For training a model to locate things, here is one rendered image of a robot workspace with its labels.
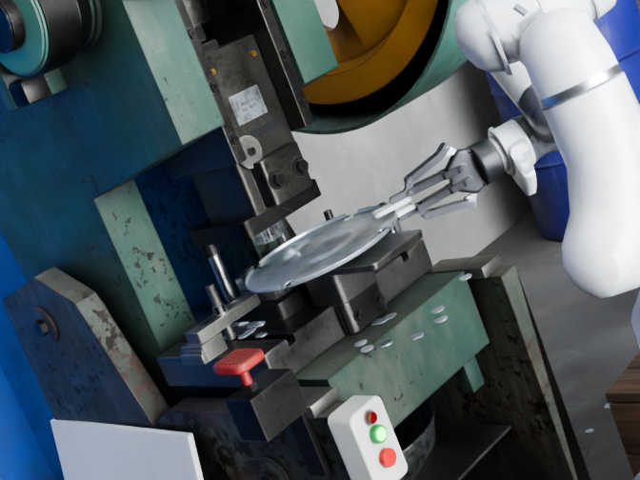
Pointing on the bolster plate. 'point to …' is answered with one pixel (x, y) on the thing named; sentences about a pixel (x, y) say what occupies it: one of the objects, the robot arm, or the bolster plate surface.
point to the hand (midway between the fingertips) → (393, 210)
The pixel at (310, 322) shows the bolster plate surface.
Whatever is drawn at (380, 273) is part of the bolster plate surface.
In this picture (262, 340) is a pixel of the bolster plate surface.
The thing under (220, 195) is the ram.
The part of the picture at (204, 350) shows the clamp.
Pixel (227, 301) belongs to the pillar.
